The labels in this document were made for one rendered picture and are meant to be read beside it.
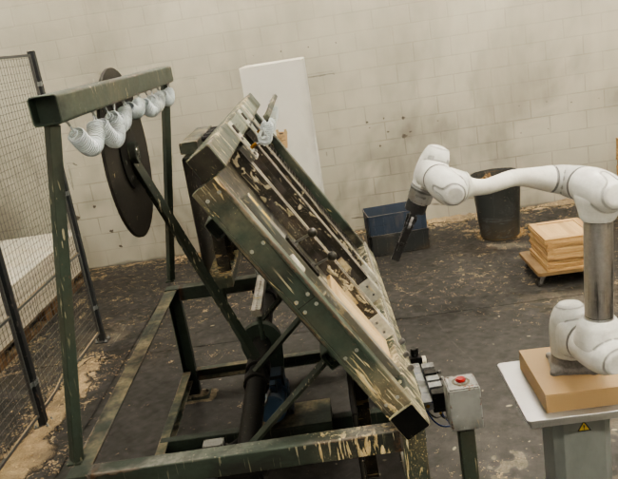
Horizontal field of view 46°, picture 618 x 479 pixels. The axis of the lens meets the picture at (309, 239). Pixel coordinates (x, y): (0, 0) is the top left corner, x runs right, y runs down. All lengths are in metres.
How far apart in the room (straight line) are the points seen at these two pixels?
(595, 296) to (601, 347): 0.18
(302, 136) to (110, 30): 2.68
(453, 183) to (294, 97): 4.45
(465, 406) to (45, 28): 6.80
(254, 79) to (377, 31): 1.89
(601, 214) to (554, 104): 5.90
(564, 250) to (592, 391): 3.27
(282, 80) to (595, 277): 4.46
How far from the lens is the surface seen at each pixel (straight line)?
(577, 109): 8.62
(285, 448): 2.86
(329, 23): 8.10
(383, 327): 3.31
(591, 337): 2.84
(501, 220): 7.43
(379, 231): 7.33
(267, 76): 6.73
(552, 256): 6.15
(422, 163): 2.55
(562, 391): 2.98
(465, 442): 2.94
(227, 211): 2.51
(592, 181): 2.65
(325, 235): 3.66
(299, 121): 6.75
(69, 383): 2.86
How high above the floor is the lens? 2.26
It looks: 16 degrees down
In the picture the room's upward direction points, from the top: 9 degrees counter-clockwise
